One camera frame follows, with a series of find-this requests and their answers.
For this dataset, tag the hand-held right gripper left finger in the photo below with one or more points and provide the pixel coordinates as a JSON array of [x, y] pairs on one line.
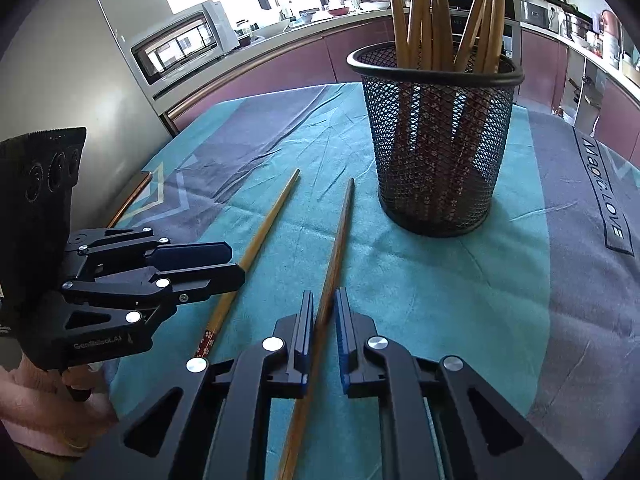
[[306, 330]]

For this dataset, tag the bunch of bamboo chopsticks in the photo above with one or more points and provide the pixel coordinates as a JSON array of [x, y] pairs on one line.
[[420, 10]]

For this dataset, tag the pink base cabinets under window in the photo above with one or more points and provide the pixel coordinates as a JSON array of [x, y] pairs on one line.
[[280, 65]]

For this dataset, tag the large white bowl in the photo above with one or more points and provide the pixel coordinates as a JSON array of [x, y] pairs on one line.
[[277, 28]]

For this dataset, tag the small white bowl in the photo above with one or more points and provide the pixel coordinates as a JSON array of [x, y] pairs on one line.
[[374, 5]]

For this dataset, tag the stainless steel refrigerator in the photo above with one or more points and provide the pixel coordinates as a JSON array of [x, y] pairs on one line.
[[75, 60]]

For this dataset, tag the teal and grey tablecloth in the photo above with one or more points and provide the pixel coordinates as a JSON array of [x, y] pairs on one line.
[[450, 310]]

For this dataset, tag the pink base cabinets beside oven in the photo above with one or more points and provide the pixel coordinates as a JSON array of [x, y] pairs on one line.
[[545, 70]]

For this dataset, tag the black mesh holder cup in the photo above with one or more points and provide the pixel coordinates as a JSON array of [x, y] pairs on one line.
[[440, 185]]

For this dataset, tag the person's left hand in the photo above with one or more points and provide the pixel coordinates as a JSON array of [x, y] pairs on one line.
[[40, 390]]

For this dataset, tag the red-patterned bamboo chopstick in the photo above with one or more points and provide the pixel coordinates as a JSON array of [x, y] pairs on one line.
[[270, 220], [340, 240]]

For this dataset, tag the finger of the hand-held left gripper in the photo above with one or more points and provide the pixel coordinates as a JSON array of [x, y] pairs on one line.
[[210, 280], [195, 254]]

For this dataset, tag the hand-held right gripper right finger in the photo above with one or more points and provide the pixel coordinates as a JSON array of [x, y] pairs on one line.
[[344, 332]]

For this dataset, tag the glass jar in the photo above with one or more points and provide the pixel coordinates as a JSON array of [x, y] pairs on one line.
[[243, 30]]

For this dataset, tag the silver microwave oven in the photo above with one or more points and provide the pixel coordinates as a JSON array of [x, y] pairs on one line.
[[180, 45]]

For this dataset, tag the black built-in oven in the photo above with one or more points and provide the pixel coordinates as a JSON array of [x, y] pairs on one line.
[[510, 35]]

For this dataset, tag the person's left forearm pink sleeve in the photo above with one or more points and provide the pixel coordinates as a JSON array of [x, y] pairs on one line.
[[45, 442]]

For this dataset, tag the red bowl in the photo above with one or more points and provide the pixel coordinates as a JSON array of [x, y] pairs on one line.
[[339, 10]]

